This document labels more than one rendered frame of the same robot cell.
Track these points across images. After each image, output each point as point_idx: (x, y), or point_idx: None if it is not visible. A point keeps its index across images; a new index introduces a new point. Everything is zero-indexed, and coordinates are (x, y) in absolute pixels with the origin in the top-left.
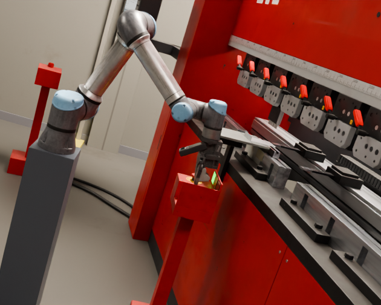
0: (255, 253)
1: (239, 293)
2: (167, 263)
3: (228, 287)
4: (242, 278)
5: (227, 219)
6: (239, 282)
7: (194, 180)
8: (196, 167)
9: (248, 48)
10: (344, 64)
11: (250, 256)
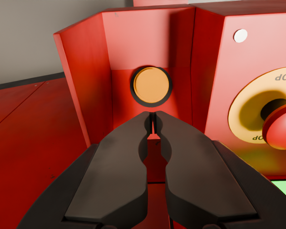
0: None
1: (40, 131)
2: None
3: (76, 118)
4: (35, 145)
5: (160, 161)
6: (43, 137)
7: (141, 120)
8: (173, 192)
9: None
10: None
11: (13, 176)
